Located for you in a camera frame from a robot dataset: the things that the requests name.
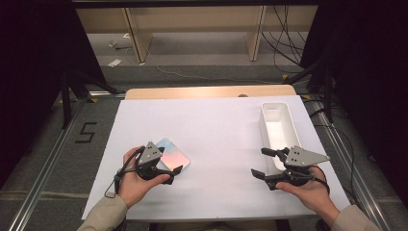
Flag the black metal stand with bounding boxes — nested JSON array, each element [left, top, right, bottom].
[[60, 68, 120, 130], [283, 61, 335, 125]]

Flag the white plastic bin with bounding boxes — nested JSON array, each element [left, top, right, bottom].
[[259, 101, 303, 176]]

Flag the black curtain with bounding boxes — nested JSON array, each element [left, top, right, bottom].
[[0, 0, 108, 191], [299, 0, 408, 206]]

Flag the white board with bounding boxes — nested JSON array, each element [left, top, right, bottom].
[[81, 95, 351, 221]]

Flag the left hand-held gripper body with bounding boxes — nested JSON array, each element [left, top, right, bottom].
[[134, 141, 171, 186]]

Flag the black tape numeral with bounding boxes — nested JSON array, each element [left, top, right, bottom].
[[75, 121, 98, 144]]

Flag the aluminium floor rail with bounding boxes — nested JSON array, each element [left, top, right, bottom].
[[8, 90, 127, 231], [307, 93, 392, 231]]

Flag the person's right hand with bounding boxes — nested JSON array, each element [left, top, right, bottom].
[[275, 167, 342, 220]]

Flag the thin white floor cable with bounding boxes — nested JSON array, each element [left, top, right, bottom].
[[156, 65, 290, 86]]

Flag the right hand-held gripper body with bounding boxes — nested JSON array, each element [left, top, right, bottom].
[[278, 145, 331, 188]]

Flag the wooden table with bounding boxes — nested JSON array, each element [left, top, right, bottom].
[[124, 84, 297, 101]]

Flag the right hand-held gripper cable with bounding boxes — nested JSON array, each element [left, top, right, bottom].
[[309, 165, 331, 196]]

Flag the person's left hand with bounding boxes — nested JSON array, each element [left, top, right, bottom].
[[117, 146, 172, 210]]

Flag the bundle of black cables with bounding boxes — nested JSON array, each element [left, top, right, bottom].
[[261, 5, 310, 75]]

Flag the wooden shelf unit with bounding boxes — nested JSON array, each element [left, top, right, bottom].
[[76, 5, 319, 64]]

